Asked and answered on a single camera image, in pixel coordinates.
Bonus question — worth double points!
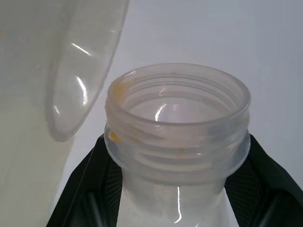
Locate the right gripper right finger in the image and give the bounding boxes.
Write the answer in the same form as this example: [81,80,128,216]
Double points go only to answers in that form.
[223,134,303,227]

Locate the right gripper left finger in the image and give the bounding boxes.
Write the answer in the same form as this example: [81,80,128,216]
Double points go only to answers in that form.
[44,136,124,227]

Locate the clear plastic bottle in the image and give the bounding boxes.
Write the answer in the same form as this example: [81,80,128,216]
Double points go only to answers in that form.
[104,62,252,227]

